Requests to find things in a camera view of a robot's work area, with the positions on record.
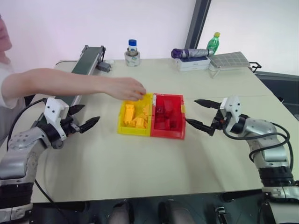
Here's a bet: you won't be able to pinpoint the white bottle blue cap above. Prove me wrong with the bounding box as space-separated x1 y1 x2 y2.
127 39 137 56

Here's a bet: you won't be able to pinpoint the thin black cable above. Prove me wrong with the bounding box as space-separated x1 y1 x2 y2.
34 179 71 224

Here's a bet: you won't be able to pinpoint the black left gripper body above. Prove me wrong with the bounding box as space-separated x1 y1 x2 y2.
61 114 81 137

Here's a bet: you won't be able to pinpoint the yellow plastic bin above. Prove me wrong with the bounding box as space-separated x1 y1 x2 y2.
117 92 155 137

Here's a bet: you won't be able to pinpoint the person in white shirt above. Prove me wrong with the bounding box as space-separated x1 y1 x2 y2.
0 14 27 145

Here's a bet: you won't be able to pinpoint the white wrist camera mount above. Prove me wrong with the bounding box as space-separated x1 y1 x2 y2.
219 95 244 132
43 98 71 141

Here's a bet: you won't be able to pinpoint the person's bare hand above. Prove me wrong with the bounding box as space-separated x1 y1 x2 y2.
102 77 148 102

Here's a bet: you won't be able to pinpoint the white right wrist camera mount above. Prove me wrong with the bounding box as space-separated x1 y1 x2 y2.
219 95 244 132

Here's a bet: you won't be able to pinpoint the purple grey folded umbrella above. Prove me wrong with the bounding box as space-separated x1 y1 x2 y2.
171 48 214 59

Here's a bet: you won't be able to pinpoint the dark grey side desk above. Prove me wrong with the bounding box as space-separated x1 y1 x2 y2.
254 70 299 122

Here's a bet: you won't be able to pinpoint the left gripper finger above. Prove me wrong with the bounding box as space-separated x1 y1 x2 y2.
69 104 86 116
79 116 101 134

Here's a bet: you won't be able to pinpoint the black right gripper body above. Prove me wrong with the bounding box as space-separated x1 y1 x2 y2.
209 107 228 131

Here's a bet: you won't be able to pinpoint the dark window frame post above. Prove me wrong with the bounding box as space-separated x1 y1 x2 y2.
185 0 212 50

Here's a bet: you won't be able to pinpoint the tall yellow block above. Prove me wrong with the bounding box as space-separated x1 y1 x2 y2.
123 104 136 128

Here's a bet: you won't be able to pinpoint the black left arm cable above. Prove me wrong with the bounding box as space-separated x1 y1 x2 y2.
6 98 48 151

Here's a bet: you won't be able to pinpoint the white flat carton box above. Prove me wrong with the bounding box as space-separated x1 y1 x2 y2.
175 56 211 72

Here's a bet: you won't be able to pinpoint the red plastic bin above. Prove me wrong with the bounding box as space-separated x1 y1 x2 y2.
149 93 187 140

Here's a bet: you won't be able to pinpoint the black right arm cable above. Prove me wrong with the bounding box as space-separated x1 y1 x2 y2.
222 121 294 170

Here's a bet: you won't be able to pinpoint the grey grid laptop stand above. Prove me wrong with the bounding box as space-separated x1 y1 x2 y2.
208 51 250 79

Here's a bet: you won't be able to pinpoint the red block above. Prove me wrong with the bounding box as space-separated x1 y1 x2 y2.
163 98 175 115

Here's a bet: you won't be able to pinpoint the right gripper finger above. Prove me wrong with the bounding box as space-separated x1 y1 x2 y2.
185 118 216 137
194 98 221 110

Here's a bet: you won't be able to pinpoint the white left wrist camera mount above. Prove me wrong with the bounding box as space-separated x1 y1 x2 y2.
43 98 71 141

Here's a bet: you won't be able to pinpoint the black clamp bracket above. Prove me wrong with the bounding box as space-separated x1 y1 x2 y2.
214 205 231 224

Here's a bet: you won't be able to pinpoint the dark green conveyor belt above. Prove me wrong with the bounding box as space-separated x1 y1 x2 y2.
35 45 107 128

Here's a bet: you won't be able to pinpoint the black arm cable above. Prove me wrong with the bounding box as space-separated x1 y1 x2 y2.
6 98 48 151
222 121 294 170

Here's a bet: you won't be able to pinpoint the grey power adapter box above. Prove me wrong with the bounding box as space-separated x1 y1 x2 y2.
96 59 115 73

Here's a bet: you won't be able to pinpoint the green bottle yellow cap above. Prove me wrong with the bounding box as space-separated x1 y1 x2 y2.
206 32 221 56

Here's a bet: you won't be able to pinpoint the white tape roll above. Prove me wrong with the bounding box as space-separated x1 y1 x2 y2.
124 49 142 68

